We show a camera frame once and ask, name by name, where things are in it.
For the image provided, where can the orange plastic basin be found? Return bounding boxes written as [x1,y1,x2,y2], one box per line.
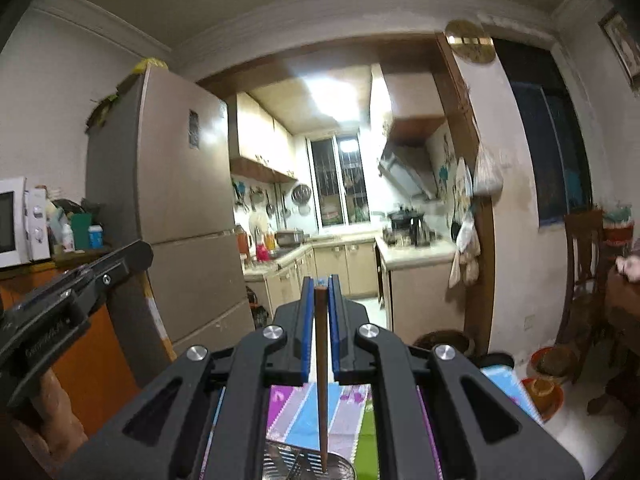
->
[521,377,566,422]

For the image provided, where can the dark window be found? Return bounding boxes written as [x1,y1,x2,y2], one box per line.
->
[492,37,594,229]

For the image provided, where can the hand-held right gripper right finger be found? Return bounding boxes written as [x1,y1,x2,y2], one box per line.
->
[327,274,586,480]

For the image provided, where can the kitchen range hood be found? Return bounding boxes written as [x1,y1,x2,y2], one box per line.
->
[377,117,447,202]

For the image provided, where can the dark wooden sideboard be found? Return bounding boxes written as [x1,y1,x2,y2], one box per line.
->
[587,254,640,417]

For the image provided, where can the gold wall clock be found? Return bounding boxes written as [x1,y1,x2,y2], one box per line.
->
[444,19,494,65]

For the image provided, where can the orange wooden cabinet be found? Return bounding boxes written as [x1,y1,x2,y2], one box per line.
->
[0,255,177,441]

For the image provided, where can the stainless steel utensil basket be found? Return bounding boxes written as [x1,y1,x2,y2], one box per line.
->
[262,439,357,480]

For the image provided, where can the dark woven basket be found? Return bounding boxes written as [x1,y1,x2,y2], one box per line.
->
[412,329,471,357]

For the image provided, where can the red flower pot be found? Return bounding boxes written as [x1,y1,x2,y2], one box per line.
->
[602,204,636,247]

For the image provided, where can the wooden dining chair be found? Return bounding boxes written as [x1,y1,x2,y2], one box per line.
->
[554,209,609,357]

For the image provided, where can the kitchen ceiling light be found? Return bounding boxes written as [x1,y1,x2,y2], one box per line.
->
[304,74,362,122]

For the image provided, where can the black cooking pot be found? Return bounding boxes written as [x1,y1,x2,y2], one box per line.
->
[387,204,426,232]

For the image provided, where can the pink cloth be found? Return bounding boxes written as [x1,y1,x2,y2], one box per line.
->
[615,254,640,282]

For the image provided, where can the green container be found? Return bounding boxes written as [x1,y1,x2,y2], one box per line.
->
[71,213,94,251]

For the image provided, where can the beige refrigerator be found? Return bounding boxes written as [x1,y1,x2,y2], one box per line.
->
[85,66,257,362]

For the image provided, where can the white hanging plastic bag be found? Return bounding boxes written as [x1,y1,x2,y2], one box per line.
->
[472,142,504,197]

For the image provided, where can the framed wall picture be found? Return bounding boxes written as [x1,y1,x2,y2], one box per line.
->
[598,8,640,92]

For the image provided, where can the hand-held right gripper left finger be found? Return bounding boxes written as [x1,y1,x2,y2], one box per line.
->
[60,275,316,480]

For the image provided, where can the kitchen wall cabinets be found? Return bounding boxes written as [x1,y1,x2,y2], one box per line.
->
[228,92,299,184]

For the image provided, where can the white microwave oven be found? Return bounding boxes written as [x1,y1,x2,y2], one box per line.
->
[0,176,52,269]

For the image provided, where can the person's left hand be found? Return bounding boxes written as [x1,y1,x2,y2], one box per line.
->
[10,367,89,479]

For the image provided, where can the barred kitchen window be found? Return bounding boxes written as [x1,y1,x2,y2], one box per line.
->
[305,134,372,229]

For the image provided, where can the electric kettle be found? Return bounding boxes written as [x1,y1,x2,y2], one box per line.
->
[410,212,432,249]

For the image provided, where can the kitchen base cabinets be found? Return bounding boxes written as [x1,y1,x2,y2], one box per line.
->
[242,234,469,347]

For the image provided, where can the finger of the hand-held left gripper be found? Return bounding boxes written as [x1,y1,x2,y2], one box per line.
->
[15,240,154,312]

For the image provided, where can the floral striped tablecloth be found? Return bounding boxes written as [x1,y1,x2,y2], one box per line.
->
[200,365,544,480]

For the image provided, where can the dark brown wooden chopstick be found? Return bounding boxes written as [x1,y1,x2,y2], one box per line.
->
[313,285,329,476]

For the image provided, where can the red woven basket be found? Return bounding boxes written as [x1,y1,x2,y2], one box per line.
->
[529,345,581,386]

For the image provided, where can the steel pot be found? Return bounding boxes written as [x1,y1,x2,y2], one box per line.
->
[273,228,306,249]

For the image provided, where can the hanging cloth bags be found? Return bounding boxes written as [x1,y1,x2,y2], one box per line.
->
[448,157,482,289]

